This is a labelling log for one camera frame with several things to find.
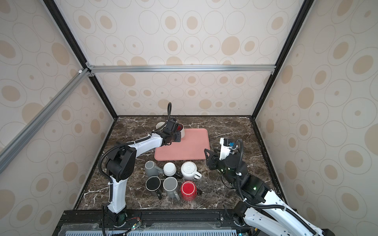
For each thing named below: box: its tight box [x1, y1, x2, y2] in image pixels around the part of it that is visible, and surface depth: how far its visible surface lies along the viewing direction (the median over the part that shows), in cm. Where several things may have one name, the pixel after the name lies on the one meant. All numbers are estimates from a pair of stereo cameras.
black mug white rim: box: [145, 175, 162, 200], surface depth 78 cm
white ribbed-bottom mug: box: [181, 161, 203, 181], surface depth 85 cm
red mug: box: [180, 180, 197, 203], surface depth 78 cm
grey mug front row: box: [162, 176, 181, 202], surface depth 76 cm
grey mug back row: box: [144, 160, 164, 177], surface depth 85 cm
